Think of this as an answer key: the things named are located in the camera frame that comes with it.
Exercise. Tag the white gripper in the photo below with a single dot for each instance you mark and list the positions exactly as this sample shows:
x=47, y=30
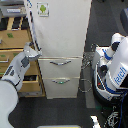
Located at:
x=30, y=53

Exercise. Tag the white fridge door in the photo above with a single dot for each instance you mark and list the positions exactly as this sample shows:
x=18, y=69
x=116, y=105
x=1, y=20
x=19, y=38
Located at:
x=63, y=32

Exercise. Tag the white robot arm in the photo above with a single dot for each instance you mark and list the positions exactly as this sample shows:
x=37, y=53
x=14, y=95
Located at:
x=12, y=80

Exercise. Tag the middle fridge drawer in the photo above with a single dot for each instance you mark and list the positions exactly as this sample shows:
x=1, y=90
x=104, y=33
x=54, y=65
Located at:
x=60, y=68

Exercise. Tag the fridge drawer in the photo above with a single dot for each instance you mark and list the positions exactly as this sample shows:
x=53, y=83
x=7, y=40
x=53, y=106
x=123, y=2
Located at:
x=61, y=87
x=60, y=68

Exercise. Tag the bottom fridge drawer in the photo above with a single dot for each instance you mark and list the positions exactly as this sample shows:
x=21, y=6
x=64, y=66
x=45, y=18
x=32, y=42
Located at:
x=61, y=87

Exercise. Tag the wooden drawer cabinet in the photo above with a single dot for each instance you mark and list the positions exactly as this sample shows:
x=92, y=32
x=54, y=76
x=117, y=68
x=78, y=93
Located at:
x=14, y=33

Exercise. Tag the white refrigerator body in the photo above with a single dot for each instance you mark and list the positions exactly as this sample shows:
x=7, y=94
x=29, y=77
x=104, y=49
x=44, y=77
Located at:
x=59, y=28

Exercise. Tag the green android sticker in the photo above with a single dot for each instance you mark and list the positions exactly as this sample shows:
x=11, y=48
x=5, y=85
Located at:
x=43, y=9

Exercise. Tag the grey box on cabinet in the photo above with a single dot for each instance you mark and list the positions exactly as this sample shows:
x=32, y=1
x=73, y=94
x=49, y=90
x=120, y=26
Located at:
x=13, y=11

